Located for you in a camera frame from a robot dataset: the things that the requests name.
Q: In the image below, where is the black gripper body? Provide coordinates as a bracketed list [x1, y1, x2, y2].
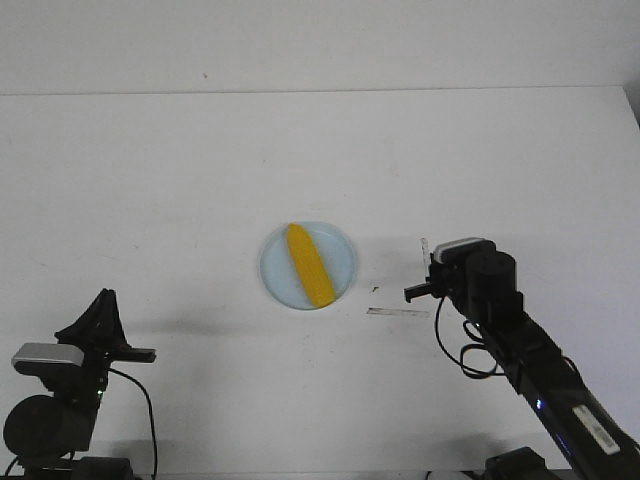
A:
[54, 321, 156, 363]
[426, 257, 467, 300]

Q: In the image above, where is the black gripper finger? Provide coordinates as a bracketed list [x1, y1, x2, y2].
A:
[106, 289, 124, 335]
[404, 282, 431, 303]
[74, 288, 108, 330]
[420, 237, 431, 275]

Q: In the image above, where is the yellow plastic corn cob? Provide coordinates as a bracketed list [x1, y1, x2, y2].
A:
[286, 223, 336, 308]

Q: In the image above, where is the light blue round plate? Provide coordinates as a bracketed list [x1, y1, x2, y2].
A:
[257, 221, 358, 311]

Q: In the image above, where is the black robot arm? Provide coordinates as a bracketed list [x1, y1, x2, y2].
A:
[3, 289, 156, 479]
[404, 237, 639, 479]

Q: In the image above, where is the strip of clear tape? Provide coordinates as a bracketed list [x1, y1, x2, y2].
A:
[366, 307, 430, 319]

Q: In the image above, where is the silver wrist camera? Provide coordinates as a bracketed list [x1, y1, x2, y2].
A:
[11, 343, 85, 376]
[431, 237, 495, 265]

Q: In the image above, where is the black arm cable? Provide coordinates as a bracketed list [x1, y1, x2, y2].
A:
[433, 295, 509, 381]
[107, 367, 159, 479]

